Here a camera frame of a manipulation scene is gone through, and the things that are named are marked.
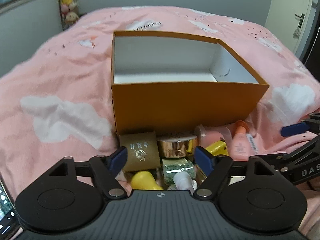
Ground cream door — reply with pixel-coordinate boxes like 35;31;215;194
264;0;320;64

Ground white labelled tube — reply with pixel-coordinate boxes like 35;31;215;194
245;133;259;157

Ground pink cloud printed blanket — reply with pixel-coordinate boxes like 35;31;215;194
0;5;320;240

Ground metal door handle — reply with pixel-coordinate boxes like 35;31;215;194
293;13;306;39

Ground green patterned box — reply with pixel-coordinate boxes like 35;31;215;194
161;157;197;185

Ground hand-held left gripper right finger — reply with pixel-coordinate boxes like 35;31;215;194
194;145;275;200

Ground hanging plush toys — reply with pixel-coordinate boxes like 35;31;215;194
59;0;81;31

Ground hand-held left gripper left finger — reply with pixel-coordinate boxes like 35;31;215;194
47;146;129;200

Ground pink translucent jar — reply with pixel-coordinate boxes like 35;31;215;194
194;125;233;148

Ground yellow plastic container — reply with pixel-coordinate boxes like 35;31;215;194
205;140;228;157

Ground dark furniture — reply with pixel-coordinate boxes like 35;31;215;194
301;29;320;82

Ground small white capped bottle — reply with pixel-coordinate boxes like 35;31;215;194
172;171;198;190

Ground rose gold round tin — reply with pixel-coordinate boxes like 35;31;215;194
157;134;198;158

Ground yellow rounded bottle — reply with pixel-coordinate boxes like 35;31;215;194
131;170;163;191

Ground peach pump bottle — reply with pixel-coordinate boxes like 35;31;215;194
229;120;250;161

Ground black smartphone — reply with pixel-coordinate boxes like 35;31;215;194
0;176;20;240

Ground orange cardboard box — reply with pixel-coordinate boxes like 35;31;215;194
111;30;270;136

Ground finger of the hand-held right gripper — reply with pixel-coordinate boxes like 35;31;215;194
257;134;320;167
281;114;320;138

